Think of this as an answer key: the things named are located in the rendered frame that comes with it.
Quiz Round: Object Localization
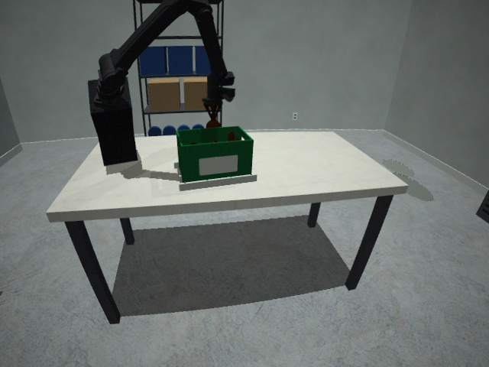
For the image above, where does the green crate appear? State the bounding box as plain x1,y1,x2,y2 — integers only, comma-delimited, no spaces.
176,126,254,183

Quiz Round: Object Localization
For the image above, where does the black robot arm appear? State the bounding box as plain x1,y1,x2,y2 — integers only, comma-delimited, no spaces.
94,0,235,108

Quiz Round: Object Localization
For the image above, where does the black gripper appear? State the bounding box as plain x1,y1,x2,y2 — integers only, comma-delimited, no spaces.
202,86,224,119

